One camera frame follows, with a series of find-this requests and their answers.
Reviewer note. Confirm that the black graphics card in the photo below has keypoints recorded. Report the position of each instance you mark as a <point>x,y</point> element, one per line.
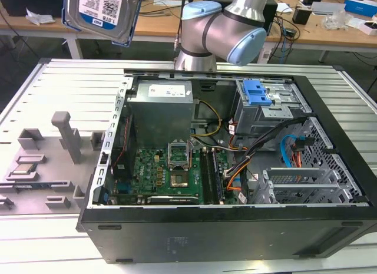
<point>173,199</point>

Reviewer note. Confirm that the crumpled white paper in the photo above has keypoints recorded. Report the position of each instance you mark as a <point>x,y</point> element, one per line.
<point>39,16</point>

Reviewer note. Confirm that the blue and white carton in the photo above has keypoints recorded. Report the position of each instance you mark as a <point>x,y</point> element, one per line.
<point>360,4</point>

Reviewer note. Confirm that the clear plastic bags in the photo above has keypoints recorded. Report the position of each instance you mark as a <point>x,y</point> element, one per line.
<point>337,20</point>

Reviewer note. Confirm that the hard disk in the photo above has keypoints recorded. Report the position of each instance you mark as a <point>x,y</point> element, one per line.
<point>100,11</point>

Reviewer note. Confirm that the grey plastic parts rack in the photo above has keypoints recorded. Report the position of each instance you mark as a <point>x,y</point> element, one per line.
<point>50,174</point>

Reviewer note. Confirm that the metal disk bay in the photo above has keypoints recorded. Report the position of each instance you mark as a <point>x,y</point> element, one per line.
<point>297,182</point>

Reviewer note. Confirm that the silver CPU with green edge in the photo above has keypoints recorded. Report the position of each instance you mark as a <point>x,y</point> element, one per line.
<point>24,168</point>

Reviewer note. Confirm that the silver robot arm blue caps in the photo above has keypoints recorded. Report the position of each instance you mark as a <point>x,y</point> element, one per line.
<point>218,29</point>

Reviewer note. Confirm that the black open PC case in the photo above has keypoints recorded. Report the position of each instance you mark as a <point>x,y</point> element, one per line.
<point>206,235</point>

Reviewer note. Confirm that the small black box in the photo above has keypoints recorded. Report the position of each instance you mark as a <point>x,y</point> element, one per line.
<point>301,15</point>

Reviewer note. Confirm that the white flat carton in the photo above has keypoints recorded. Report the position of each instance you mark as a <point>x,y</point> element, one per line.
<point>327,7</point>

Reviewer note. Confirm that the wooden desk with white frame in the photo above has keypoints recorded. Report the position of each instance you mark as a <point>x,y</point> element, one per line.
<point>153,25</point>
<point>324,35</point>

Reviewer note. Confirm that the metal drive cage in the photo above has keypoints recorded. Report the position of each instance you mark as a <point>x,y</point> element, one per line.
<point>265,118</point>

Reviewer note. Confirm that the green motherboard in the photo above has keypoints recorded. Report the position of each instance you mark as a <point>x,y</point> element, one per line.
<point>147,174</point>

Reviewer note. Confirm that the CPU socket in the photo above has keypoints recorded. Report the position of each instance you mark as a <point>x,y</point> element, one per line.
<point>179,180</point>

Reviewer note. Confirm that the black case fan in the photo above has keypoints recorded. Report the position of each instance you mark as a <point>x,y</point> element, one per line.
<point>123,156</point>

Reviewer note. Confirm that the black RAM slot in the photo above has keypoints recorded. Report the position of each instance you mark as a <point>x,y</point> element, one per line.
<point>205,176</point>

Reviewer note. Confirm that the grey power supply unit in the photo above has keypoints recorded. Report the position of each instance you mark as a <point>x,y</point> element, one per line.
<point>160,109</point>

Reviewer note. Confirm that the blue plastic drive latch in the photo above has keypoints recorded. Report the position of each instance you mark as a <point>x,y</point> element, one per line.
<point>254,91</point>

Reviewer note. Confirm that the installed RAM stick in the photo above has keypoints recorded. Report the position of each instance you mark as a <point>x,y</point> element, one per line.
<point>218,176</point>

